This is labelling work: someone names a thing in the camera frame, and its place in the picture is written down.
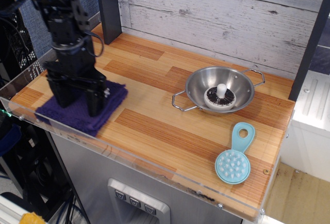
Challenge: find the white cabinet at right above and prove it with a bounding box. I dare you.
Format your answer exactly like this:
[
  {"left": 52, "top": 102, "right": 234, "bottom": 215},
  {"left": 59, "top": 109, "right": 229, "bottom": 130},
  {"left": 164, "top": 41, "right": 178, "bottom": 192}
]
[{"left": 280, "top": 71, "right": 329, "bottom": 181}]

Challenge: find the silver dispenser panel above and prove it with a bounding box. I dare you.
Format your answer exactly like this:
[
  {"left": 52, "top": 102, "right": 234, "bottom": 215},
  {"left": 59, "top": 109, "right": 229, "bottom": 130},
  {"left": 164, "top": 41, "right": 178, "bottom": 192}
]
[{"left": 107, "top": 178, "right": 171, "bottom": 223}]

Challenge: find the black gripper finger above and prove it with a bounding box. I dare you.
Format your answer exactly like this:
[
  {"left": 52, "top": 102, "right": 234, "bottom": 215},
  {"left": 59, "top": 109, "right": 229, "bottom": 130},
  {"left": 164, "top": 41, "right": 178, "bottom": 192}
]
[
  {"left": 48, "top": 79, "right": 83, "bottom": 108},
  {"left": 85, "top": 84, "right": 107, "bottom": 117}
]

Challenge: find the steel bowl with handles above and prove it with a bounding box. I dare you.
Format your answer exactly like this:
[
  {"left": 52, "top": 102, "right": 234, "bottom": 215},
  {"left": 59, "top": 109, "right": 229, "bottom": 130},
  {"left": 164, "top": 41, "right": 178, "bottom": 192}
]
[{"left": 172, "top": 66, "right": 266, "bottom": 115}]

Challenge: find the dark grey right post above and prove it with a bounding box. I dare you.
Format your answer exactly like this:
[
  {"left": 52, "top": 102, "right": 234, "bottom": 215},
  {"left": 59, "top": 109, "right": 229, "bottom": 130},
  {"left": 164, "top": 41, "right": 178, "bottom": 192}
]
[{"left": 288, "top": 0, "right": 329, "bottom": 101}]

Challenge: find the white toy mushroom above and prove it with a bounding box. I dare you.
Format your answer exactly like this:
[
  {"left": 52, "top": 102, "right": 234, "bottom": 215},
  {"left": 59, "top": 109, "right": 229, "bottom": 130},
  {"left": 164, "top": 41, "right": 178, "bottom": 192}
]
[{"left": 204, "top": 84, "right": 237, "bottom": 111}]

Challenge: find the clear acrylic table guard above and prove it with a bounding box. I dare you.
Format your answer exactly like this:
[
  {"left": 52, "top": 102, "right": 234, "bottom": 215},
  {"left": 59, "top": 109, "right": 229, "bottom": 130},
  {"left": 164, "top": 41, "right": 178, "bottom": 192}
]
[{"left": 0, "top": 12, "right": 296, "bottom": 222}]

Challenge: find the black milk crate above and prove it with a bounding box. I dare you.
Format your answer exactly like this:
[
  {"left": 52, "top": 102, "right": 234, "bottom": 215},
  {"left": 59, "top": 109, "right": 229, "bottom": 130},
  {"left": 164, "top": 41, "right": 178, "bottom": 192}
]
[{"left": 1, "top": 11, "right": 43, "bottom": 87}]

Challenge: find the light blue scrubber brush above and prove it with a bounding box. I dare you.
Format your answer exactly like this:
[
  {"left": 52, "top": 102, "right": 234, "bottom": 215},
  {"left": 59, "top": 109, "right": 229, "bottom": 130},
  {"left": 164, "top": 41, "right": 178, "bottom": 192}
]
[{"left": 214, "top": 122, "right": 255, "bottom": 185}]

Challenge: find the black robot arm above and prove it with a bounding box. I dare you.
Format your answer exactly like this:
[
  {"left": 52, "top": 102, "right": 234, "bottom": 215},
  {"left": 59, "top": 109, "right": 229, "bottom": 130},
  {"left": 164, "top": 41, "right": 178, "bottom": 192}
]
[{"left": 11, "top": 0, "right": 110, "bottom": 117}]

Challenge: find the purple cloth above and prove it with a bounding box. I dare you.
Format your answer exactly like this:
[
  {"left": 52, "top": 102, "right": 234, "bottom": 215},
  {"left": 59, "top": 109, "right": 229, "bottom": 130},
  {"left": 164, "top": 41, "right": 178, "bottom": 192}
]
[{"left": 36, "top": 81, "right": 128, "bottom": 136}]

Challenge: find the dark grey left post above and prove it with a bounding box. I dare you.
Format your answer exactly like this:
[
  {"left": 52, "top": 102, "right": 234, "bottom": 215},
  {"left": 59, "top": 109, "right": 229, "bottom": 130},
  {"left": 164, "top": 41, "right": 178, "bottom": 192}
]
[{"left": 98, "top": 0, "right": 122, "bottom": 44}]

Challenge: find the dark grey post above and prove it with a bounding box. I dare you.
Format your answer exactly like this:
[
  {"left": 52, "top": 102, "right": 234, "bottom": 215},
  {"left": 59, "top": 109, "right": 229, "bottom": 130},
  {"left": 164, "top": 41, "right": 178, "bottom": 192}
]
[
  {"left": 98, "top": 0, "right": 122, "bottom": 44},
  {"left": 288, "top": 0, "right": 329, "bottom": 101}
]

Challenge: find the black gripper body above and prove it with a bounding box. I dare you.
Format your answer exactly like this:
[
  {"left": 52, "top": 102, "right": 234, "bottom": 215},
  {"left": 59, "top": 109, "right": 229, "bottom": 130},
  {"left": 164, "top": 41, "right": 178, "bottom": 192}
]
[{"left": 44, "top": 45, "right": 110, "bottom": 97}]

